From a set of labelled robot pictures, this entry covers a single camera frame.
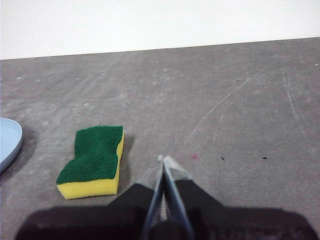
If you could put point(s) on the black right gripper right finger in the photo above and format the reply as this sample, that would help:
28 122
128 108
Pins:
237 222

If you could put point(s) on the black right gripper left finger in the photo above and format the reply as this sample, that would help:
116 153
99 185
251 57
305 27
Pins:
100 222

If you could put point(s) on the yellow sponge with green scourer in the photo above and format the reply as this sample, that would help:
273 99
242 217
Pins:
95 155

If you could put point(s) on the round blue plate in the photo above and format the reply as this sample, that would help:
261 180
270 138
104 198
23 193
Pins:
10 142

